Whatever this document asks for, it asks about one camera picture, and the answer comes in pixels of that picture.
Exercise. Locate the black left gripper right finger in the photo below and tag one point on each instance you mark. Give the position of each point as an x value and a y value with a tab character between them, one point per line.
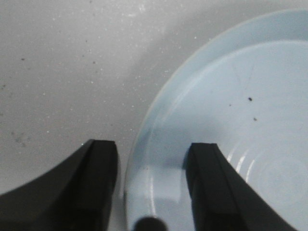
223	192

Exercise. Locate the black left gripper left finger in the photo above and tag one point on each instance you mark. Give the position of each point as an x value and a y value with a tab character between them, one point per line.
76	195

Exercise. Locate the light blue round plate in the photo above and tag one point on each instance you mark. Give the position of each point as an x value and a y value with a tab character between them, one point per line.
247	92

